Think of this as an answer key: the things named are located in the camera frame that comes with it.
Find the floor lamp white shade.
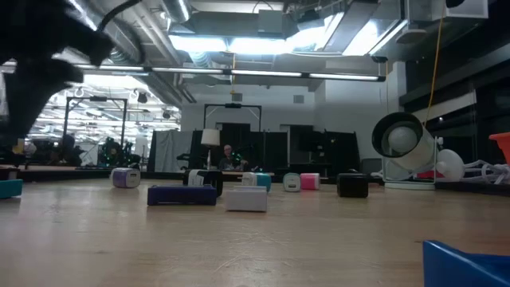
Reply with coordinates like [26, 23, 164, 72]
[200, 128, 221, 171]

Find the orange plastic basket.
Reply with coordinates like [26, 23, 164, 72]
[488, 132, 510, 165]

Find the teal box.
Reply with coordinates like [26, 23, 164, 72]
[0, 179, 24, 200]

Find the dark purple box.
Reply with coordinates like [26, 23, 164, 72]
[147, 184, 218, 207]

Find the black partition wall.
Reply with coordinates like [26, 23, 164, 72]
[189, 122, 362, 176]

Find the white coiled lamp cable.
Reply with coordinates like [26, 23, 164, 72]
[457, 159, 510, 186]

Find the silver ventilation duct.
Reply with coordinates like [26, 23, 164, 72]
[161, 0, 192, 24]

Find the white box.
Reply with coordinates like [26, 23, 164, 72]
[225, 185, 269, 213]

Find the black white charger cube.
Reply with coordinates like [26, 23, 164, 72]
[182, 169, 224, 198]

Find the white spot lamp on stand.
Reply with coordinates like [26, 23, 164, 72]
[371, 112, 465, 191]

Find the white purple charger cube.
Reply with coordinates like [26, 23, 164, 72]
[110, 167, 141, 189]

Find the grey curtain panel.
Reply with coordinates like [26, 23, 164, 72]
[147, 129, 194, 173]

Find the black background robot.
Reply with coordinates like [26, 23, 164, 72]
[97, 136, 141, 168]

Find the grey chair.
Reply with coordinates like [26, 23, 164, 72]
[360, 158, 383, 175]

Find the person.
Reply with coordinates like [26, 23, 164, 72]
[59, 134, 84, 167]
[218, 144, 249, 171]

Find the yellow cable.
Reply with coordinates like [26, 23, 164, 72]
[424, 3, 446, 124]

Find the long ceiling light bar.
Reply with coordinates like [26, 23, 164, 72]
[73, 63, 386, 83]

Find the black camera rig frame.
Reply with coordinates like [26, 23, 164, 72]
[203, 102, 263, 132]
[62, 95, 128, 159]

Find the blue plastic basket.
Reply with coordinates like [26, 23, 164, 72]
[422, 239, 510, 287]

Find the pink charger cube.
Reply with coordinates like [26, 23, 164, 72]
[300, 172, 321, 191]

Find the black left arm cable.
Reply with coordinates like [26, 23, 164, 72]
[96, 0, 143, 32]

